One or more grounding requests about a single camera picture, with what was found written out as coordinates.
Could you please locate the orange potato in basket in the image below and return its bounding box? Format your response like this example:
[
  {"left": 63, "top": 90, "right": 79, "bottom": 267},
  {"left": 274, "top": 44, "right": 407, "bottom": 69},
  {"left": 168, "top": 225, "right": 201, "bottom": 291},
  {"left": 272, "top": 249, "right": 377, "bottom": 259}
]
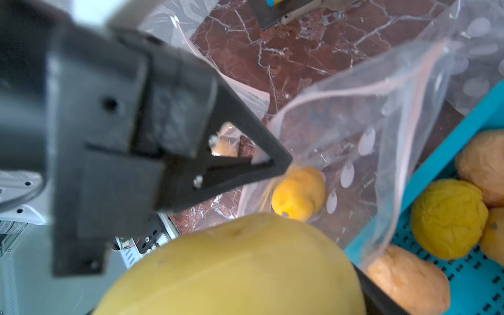
[{"left": 366, "top": 245, "right": 451, "bottom": 314}]

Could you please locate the teal plastic basket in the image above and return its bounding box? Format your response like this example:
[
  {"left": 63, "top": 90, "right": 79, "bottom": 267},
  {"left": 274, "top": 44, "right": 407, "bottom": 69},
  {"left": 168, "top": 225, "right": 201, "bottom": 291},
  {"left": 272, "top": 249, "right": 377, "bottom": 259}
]
[{"left": 362, "top": 83, "right": 503, "bottom": 314}]

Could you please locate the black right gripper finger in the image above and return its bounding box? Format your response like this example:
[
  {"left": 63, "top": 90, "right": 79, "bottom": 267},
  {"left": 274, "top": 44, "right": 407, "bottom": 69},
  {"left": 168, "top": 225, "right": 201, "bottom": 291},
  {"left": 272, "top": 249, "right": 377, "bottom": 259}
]
[{"left": 353, "top": 265, "right": 409, "bottom": 315}]

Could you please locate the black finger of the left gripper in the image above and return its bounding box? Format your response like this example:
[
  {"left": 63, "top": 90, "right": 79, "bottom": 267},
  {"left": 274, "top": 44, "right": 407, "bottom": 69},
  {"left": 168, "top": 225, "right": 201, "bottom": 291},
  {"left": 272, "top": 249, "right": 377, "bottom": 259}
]
[{"left": 155, "top": 82, "right": 292, "bottom": 213}]

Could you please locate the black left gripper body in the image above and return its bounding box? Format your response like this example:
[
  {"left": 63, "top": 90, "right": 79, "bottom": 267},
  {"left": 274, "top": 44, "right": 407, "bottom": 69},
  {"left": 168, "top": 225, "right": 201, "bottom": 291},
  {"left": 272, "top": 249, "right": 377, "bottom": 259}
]
[{"left": 1, "top": 1, "right": 219, "bottom": 277}]

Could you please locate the yellow orange potato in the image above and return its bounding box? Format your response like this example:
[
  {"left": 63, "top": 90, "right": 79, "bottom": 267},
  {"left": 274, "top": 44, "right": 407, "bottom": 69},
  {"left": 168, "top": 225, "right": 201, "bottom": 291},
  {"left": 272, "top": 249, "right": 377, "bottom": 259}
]
[{"left": 271, "top": 165, "right": 326, "bottom": 222}]

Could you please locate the beige slotted spatula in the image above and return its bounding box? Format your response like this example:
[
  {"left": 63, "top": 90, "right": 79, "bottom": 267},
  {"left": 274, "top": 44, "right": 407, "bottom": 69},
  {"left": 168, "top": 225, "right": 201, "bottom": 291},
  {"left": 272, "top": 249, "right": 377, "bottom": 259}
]
[{"left": 280, "top": 0, "right": 358, "bottom": 25}]

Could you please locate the green potato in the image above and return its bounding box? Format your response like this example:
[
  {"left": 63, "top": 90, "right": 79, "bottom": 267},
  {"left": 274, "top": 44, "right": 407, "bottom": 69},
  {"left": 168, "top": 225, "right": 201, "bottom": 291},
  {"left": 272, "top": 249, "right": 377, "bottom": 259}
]
[{"left": 94, "top": 213, "right": 366, "bottom": 314}]

